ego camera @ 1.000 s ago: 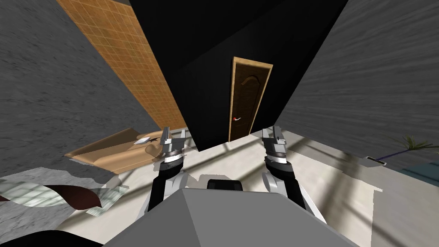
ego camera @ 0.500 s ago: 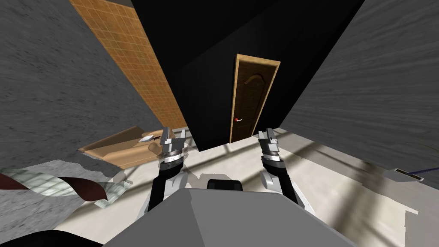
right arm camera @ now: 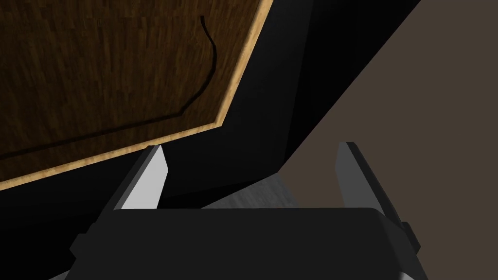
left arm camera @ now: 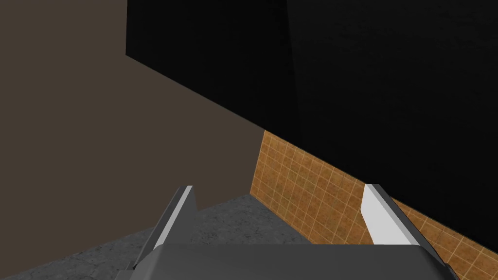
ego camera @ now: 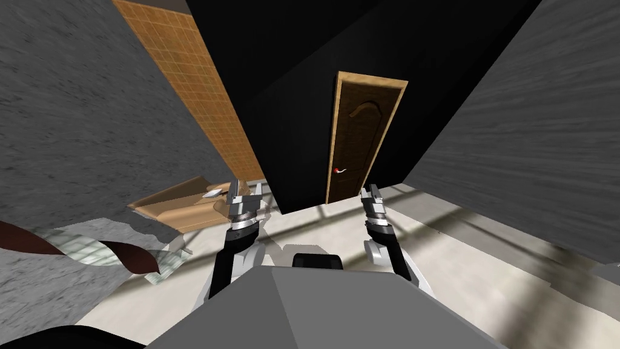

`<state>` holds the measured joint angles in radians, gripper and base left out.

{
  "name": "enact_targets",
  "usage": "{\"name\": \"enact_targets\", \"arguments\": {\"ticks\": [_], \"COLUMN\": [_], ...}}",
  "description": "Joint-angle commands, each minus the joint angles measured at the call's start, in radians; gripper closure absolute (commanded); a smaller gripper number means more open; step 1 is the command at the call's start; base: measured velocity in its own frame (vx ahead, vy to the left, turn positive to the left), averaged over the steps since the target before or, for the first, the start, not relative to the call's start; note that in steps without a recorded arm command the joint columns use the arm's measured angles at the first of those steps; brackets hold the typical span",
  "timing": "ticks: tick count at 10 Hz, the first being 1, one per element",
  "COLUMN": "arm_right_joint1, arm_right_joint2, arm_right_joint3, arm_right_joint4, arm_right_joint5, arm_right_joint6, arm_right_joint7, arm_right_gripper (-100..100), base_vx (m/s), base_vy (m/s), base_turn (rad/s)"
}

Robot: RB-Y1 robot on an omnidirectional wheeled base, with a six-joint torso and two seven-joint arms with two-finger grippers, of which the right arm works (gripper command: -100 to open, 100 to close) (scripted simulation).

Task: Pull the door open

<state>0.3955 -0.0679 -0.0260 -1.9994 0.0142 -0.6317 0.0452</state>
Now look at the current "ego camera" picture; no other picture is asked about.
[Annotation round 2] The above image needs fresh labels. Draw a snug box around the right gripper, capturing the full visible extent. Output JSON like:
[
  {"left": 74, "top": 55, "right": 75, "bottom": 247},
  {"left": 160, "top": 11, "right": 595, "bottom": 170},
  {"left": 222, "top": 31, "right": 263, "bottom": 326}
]
[{"left": 360, "top": 182, "right": 387, "bottom": 217}]

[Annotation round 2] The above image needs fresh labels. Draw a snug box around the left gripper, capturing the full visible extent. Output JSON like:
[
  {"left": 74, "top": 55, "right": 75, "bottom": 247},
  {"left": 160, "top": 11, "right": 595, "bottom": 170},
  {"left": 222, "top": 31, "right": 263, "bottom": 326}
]
[{"left": 226, "top": 178, "right": 266, "bottom": 221}]

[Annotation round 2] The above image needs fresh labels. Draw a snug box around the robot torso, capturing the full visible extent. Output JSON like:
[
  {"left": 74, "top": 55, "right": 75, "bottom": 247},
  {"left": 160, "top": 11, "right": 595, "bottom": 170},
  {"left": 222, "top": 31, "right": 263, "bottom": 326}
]
[{"left": 145, "top": 253, "right": 509, "bottom": 349}]

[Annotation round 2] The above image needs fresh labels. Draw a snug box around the tan wooden furniture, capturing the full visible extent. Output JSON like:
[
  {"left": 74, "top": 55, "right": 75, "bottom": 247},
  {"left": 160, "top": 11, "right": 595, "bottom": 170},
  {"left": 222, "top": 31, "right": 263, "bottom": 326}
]
[{"left": 127, "top": 175, "right": 254, "bottom": 235}]

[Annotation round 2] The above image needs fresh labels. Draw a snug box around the brown wooden door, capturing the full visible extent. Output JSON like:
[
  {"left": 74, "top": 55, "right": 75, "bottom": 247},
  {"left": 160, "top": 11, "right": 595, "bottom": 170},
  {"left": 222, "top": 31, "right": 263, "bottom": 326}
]
[{"left": 330, "top": 79, "right": 404, "bottom": 203}]

